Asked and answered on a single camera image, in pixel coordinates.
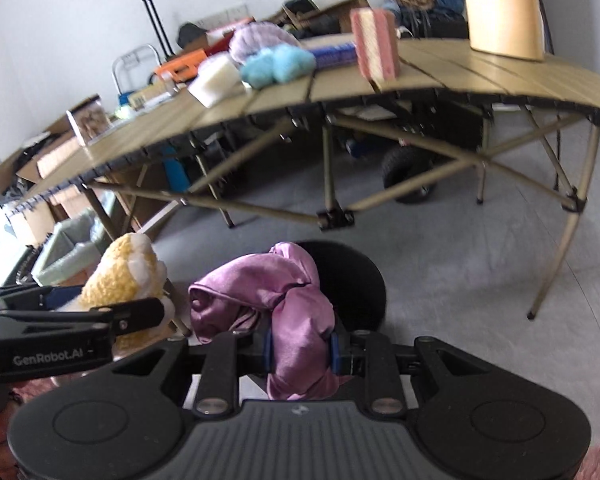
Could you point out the blue tissue packet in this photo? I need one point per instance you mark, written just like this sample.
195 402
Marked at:
332 55

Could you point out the small tan carton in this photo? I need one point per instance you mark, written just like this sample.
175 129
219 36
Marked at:
155 96

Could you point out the orange red long box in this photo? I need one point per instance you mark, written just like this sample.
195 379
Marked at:
180 67

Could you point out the black round bin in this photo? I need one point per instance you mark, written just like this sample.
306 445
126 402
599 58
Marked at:
350 280

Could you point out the white foam block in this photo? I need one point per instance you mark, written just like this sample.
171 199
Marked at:
215 80

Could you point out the clear box with brown contents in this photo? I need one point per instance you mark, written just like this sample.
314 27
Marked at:
90 120

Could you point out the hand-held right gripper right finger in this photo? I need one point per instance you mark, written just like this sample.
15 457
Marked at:
336 355

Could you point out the yellow thermos jug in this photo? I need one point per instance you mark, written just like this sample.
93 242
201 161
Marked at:
500 10

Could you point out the tan folding table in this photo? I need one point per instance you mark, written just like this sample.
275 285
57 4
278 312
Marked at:
430 65

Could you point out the large cardboard box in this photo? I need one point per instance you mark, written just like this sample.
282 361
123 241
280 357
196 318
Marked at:
145 185

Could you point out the blue round object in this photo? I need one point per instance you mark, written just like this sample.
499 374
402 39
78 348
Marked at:
355 147

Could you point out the pale green storage box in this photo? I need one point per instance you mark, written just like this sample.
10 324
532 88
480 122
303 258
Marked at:
60 265

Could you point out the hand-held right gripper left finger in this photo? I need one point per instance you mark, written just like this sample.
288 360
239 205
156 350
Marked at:
267 355

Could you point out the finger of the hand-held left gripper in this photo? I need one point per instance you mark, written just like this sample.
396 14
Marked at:
62 297
140 315

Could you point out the pink striped box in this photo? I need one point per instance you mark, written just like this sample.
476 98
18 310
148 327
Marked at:
375 42

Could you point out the open cardboard box with flap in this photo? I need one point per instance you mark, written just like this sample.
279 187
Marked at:
332 7

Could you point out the pink satin cloth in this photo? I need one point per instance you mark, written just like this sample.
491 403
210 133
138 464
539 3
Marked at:
290 280

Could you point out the blue plush monster toy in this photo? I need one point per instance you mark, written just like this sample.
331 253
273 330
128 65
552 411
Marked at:
275 65

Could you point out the black suitcase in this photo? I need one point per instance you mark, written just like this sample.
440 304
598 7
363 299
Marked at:
450 127

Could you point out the black cap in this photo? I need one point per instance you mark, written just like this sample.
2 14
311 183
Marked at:
190 35

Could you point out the blue foam mat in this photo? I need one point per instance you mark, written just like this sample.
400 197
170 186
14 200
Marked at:
176 170

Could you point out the yellow white plush toy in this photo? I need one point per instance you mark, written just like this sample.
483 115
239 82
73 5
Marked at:
120 270

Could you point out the black wagon wheel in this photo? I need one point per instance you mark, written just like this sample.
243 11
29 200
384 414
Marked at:
405 175

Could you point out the purple fluffy headband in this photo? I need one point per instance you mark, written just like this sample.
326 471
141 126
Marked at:
260 37

